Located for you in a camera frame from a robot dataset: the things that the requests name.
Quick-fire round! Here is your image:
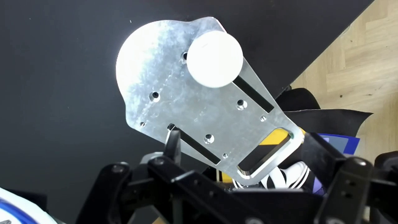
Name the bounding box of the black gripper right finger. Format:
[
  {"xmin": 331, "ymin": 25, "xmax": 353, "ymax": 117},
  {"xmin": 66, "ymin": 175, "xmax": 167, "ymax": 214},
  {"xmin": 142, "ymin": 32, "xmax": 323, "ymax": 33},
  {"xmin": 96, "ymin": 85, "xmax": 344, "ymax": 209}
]
[{"xmin": 297, "ymin": 131, "xmax": 398, "ymax": 224}]

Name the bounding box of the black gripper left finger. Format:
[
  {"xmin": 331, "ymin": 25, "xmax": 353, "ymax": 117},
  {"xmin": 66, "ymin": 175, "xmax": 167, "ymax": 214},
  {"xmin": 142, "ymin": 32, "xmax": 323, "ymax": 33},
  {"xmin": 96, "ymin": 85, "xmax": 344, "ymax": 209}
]
[{"xmin": 73, "ymin": 127, "xmax": 266, "ymax": 224}]

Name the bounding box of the blue flat item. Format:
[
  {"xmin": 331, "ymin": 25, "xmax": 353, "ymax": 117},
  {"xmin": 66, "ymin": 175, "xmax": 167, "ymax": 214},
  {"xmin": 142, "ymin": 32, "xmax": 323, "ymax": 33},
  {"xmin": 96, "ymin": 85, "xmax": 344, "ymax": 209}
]
[{"xmin": 317, "ymin": 132, "xmax": 361, "ymax": 157}]

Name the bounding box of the black bag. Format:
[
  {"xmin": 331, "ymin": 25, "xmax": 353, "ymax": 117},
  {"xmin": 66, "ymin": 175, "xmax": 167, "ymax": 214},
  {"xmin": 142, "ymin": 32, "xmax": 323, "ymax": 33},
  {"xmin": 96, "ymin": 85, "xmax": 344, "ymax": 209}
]
[{"xmin": 275, "ymin": 87, "xmax": 373, "ymax": 139}]

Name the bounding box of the yellow item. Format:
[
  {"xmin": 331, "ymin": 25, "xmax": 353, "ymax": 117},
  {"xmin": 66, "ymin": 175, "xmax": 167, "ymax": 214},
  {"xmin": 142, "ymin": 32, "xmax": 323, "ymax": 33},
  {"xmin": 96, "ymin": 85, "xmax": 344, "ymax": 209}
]
[{"xmin": 220, "ymin": 127, "xmax": 292, "ymax": 184}]

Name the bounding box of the silver metal plate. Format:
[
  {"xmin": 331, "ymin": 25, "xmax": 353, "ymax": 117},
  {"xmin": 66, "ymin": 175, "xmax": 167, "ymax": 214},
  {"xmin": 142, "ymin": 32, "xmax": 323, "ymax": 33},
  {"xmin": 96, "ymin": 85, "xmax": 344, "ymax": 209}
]
[{"xmin": 114, "ymin": 15, "xmax": 306, "ymax": 188}]

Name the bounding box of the white and blue object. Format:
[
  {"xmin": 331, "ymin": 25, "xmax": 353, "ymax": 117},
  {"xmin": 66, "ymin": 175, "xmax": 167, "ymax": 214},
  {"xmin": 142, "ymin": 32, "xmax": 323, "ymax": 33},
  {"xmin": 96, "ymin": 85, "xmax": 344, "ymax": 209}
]
[{"xmin": 0, "ymin": 187, "xmax": 58, "ymax": 224}]

